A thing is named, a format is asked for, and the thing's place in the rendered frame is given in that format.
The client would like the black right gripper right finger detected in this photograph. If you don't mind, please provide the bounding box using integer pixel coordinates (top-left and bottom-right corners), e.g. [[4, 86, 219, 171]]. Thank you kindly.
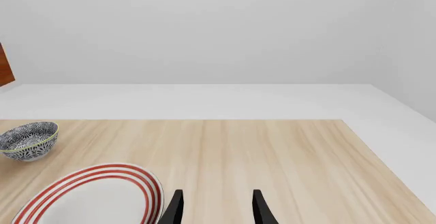
[[252, 189, 279, 224]]

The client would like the wooden cabinet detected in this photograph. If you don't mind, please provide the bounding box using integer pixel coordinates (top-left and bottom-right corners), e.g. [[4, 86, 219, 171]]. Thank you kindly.
[[0, 42, 16, 87]]

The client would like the white plate with red rings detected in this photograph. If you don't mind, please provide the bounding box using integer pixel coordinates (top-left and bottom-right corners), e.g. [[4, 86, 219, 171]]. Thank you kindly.
[[11, 162, 166, 224]]

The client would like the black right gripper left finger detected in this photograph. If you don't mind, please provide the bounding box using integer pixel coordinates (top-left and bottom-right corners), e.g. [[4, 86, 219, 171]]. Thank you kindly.
[[158, 189, 185, 224]]

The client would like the black and white patterned bowl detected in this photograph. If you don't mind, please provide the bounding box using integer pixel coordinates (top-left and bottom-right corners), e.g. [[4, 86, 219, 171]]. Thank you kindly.
[[0, 121, 59, 163]]

